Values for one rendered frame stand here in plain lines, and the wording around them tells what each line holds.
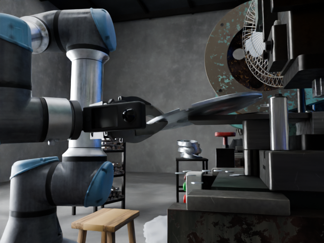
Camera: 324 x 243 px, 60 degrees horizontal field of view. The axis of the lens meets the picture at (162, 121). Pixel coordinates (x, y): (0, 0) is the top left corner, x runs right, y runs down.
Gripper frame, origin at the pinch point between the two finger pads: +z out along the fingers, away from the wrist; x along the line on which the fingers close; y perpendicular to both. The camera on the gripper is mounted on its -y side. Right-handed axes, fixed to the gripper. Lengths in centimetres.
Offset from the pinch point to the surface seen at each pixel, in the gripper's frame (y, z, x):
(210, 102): -10.3, 3.4, -2.7
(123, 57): 638, 363, -227
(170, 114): -3.6, -1.2, -0.7
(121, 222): 80, 33, 46
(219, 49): 83, 118, -57
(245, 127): -9.7, 14.5, 2.2
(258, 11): -4.5, 30.6, -29.6
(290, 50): -18.6, 19.1, -13.1
